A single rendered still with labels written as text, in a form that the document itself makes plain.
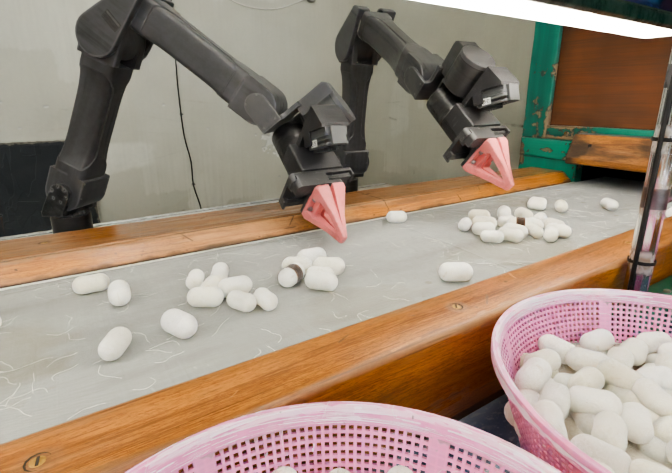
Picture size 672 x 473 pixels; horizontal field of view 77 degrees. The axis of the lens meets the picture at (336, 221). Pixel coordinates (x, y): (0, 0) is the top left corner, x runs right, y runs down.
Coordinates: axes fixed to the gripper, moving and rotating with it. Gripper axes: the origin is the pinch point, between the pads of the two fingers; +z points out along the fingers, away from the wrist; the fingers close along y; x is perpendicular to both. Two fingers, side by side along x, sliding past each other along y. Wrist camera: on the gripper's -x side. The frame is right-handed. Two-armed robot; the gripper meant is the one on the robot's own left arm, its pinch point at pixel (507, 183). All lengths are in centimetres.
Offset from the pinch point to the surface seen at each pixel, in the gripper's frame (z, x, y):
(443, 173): -78, 102, 122
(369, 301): 11.1, 0.3, -32.6
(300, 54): -185, 106, 78
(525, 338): 20.9, -8.5, -26.0
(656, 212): 15.9, -15.2, -6.4
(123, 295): 1, 7, -54
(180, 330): 8, 1, -51
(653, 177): 13.1, -17.6, -7.1
